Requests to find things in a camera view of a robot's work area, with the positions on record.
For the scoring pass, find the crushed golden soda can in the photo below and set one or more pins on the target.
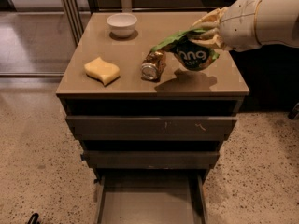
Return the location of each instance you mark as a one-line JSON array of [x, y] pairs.
[[153, 65]]

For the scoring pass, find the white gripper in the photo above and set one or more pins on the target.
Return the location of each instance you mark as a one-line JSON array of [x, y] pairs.
[[239, 23]]

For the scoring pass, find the dark object right edge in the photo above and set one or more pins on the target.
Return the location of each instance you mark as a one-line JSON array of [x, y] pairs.
[[294, 112]]

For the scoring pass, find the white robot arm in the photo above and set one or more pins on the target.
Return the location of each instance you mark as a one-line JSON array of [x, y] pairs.
[[277, 22]]

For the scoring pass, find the grey middle drawer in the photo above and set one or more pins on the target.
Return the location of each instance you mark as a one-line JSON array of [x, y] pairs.
[[150, 159]]

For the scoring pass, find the grey open bottom drawer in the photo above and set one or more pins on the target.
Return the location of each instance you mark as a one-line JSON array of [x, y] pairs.
[[150, 197]]

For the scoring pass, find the white ceramic bowl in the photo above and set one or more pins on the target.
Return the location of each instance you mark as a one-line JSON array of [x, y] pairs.
[[122, 24]]

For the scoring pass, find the grey drawer cabinet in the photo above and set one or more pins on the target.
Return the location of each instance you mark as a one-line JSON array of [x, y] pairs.
[[217, 91]]

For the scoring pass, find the yellow sponge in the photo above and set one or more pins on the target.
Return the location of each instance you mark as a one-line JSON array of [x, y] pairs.
[[102, 70]]

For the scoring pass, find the green rice chip bag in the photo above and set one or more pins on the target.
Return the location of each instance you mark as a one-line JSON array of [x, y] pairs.
[[191, 55]]

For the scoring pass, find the grey top drawer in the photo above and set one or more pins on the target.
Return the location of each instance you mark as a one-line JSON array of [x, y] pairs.
[[169, 128]]

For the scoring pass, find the black object at floor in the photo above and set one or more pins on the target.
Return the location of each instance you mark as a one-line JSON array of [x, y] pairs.
[[33, 219]]

